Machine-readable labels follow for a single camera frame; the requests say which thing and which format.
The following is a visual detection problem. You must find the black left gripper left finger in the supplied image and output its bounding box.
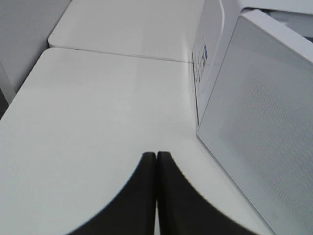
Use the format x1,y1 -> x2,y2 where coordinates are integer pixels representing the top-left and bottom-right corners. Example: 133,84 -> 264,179
71,152 -> 157,235

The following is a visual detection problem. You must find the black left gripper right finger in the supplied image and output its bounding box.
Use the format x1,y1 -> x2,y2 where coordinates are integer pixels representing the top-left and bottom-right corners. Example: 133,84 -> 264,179
156,151 -> 253,235

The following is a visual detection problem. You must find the white microwave oven body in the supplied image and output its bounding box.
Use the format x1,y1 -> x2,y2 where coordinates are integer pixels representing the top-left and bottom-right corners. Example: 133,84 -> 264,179
192,0 -> 313,121

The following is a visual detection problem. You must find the white microwave door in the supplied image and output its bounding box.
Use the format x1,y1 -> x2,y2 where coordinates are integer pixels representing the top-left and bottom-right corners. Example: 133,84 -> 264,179
198,10 -> 313,235

